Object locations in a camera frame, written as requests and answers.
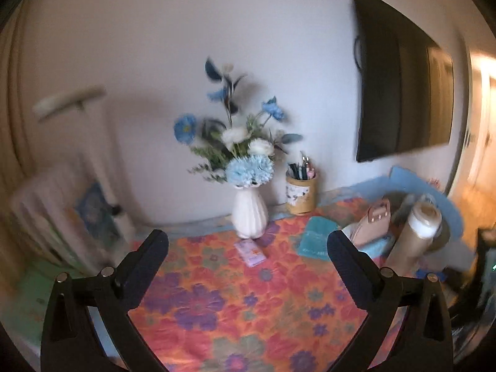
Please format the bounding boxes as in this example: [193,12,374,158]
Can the orange floral tablecloth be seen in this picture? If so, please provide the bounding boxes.
[89,186,466,372]

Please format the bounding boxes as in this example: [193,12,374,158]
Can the white ribbed vase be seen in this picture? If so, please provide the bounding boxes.
[231,184,269,240]

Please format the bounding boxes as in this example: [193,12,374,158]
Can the beige tumbler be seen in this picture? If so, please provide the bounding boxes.
[385,201,443,270]

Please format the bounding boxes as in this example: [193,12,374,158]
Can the blue chair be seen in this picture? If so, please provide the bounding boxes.
[387,165,466,272]

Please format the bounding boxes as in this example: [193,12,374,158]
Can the blue and white artificial flowers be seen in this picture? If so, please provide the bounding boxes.
[173,57,303,187]

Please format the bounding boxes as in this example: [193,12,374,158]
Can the row of books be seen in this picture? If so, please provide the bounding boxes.
[10,159,132,276]

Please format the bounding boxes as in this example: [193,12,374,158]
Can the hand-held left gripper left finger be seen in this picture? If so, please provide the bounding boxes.
[40,229,170,372]

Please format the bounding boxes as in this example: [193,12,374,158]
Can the beige handbag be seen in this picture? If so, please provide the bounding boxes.
[351,197,392,246]

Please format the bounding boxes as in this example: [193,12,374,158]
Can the white desk lamp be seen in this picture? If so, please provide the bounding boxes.
[32,85,134,241]

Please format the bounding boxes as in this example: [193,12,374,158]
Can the blue and white tissue pack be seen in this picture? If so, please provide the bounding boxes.
[341,223,400,260]

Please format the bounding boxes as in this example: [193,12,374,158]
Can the bunch of pens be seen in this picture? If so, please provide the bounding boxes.
[287,151,315,181]

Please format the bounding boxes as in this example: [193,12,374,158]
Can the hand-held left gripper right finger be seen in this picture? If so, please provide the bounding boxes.
[326,229,454,372]

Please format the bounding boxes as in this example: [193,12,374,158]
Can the tan cylindrical pen holder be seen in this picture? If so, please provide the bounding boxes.
[286,170,317,215]

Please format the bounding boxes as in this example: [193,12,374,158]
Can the small purple tissue packet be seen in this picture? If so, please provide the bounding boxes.
[233,239,266,267]

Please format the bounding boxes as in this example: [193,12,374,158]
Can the teal flat pouch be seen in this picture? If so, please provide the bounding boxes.
[296,216,342,258]

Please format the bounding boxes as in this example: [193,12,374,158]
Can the wooden door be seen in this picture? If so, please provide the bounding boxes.
[465,50,496,202]

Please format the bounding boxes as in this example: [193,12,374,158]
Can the black wall television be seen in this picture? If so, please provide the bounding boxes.
[350,0,455,163]

